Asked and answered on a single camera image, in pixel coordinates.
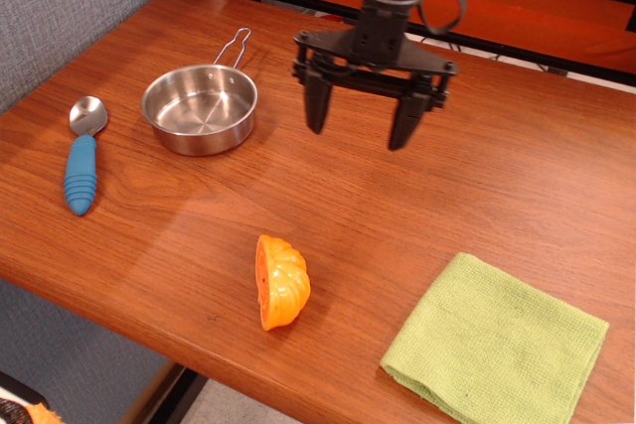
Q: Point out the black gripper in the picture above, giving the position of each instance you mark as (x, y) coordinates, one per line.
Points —
(374, 56)

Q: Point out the spoon with blue handle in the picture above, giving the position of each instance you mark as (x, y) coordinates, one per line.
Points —
(87, 117)

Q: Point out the orange plastic half fruit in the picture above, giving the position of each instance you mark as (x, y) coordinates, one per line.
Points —
(283, 283)

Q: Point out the green cloth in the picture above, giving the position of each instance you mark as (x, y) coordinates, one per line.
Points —
(485, 347)

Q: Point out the small steel pan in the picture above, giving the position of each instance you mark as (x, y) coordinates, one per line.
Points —
(203, 110)

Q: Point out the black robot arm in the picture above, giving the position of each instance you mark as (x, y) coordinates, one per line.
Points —
(376, 57)

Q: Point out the orange object bottom left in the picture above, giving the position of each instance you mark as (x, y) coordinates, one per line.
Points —
(40, 414)

